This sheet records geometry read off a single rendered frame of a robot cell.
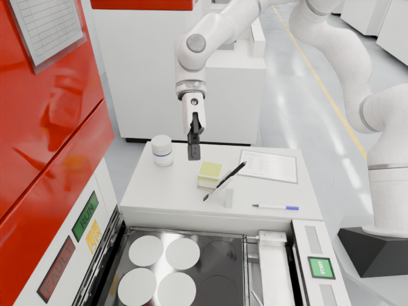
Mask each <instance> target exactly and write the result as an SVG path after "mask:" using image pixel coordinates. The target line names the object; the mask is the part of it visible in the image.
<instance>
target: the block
mask: <svg viewBox="0 0 408 306"><path fill-rule="evenodd" d="M258 236H259V245H266V246H274V247H285V246H286V244H287V237H286V233H284V232H275V231H259V235H258Z"/></svg>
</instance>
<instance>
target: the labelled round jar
mask: <svg viewBox="0 0 408 306"><path fill-rule="evenodd" d="M151 145H152V153H153V158H154V163H155V164H156V165H157V166H168V165H170V164H171V163H172V161H173V157H172V145H171V138H170V137H169V136H167V135H158V136H156V137H154V138H153V139H152V140H151Z"/></svg>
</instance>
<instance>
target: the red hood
mask: <svg viewBox="0 0 408 306"><path fill-rule="evenodd" d="M114 138H115V135H114V131H113V128H112V123H111V119H110V116H109V111H108V108H107V104H106V100H105V97H104V92H103V87H102V84H101V80H100V75H99V72H98V67H97V63H96V60H95V55H94V51H93V48H92V43H91V40H90V36H89V31H88V28H87V24H86V19H85V16H84V12H83V7H82V4H81V0H0V306H13V305H14V303H15V302H16V300H17V298H18V296H19V295H20V293H21V292H22V290H23V288H24V287H25V285H26V283H27V282H28V280H29V279H30V277H31V275H32V274H33V272H34V270H35V268H36V267H37V265H38V264H39V262H40V260H41V259H42V257H43V255H44V254H45V252H46V251H47V249H48V247H49V245H50V244H51V243H52V240H53V239H54V237H55V236H56V234H57V232H58V231H59V229H60V228H61V226H62V224H63V223H64V221H65V219H66V217H67V216H68V214H69V213H70V211H71V209H72V208H73V206H74V204H75V203H76V201H77V200H78V198H79V196H80V195H81V193H82V191H83V189H84V188H85V186H86V185H87V183H88V181H89V180H90V178H91V176H92V175H93V173H94V172H95V170H96V168H97V166H98V165H99V164H100V161H101V160H102V158H103V157H104V155H105V153H106V152H107V150H108V149H109V147H110V145H111V144H112V142H113V140H114Z"/></svg>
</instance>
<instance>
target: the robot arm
mask: <svg viewBox="0 0 408 306"><path fill-rule="evenodd" d="M293 1H298V0H230V2H229V3H227V5H226V6H224V8H223V9H221V11H220V12H218V13H214V12H212V13H208V14H207V15H205V16H204V17H202V18H201V19H200V20H199V21H198V22H197V23H196V24H195V25H194V26H193V27H192V28H191V29H190V30H189V31H188V32H187V33H186V34H184V35H180V36H178V37H176V39H175V40H174V61H175V93H176V96H177V97H178V100H179V101H182V115H183V132H184V135H185V136H187V138H188V160H189V161H198V160H200V159H201V155H200V145H199V144H200V136H201V135H202V134H203V133H204V131H205V130H206V120H205V107H204V102H203V100H204V99H205V95H206V94H207V91H206V69H205V66H206V61H207V59H208V58H209V57H210V55H211V54H212V53H213V52H214V51H215V50H216V49H217V48H218V47H220V46H221V45H222V44H231V43H233V42H234V41H235V40H236V39H237V38H238V37H239V36H240V35H241V34H242V33H243V32H244V31H245V30H246V29H247V28H248V27H249V26H250V25H251V24H252V23H253V22H254V21H255V20H256V19H257V18H258V17H259V16H260V15H261V14H262V13H263V12H264V11H265V10H266V8H267V7H268V6H270V5H281V4H286V3H289V2H293ZM342 1H343V0H299V2H298V3H297V4H296V6H295V7H294V9H293V10H292V12H291V15H290V17H289V27H290V30H291V32H292V34H293V35H294V37H295V38H296V39H298V40H299V41H300V42H302V43H306V44H308V45H310V46H313V47H315V48H317V49H318V50H319V51H320V52H322V53H323V54H324V56H325V57H326V58H327V60H328V61H329V63H330V64H331V66H332V68H333V69H334V71H335V72H336V74H337V76H338V78H339V81H340V83H341V87H342V91H343V96H344V105H345V112H346V116H347V119H348V122H349V124H350V126H351V127H352V128H353V129H354V130H355V131H357V132H359V133H362V134H375V133H379V132H383V133H382V135H381V136H380V138H379V140H378V141H377V142H376V143H375V144H374V146H373V147H372V148H371V149H370V150H369V152H368V153H367V168H368V173H369V183H370V193H371V198H372V208H373V217H374V223H375V224H369V225H364V226H362V231H363V232H365V233H368V234H373V235H377V236H386V237H401V238H408V83H405V84H399V85H396V86H393V87H390V88H388V89H386V90H383V91H381V92H378V93H376V94H372V91H371V89H370V77H371V74H372V62H371V59H370V56H369V54H368V52H367V50H366V48H365V47H364V45H363V43H362V42H361V40H360V39H359V38H358V36H357V35H356V34H355V33H354V32H353V31H351V30H348V29H340V28H336V27H332V26H330V25H329V24H328V23H327V22H326V17H327V16H328V15H329V14H330V13H331V12H333V11H334V10H335V9H336V8H337V6H338V5H339V4H340V3H341V2H342Z"/></svg>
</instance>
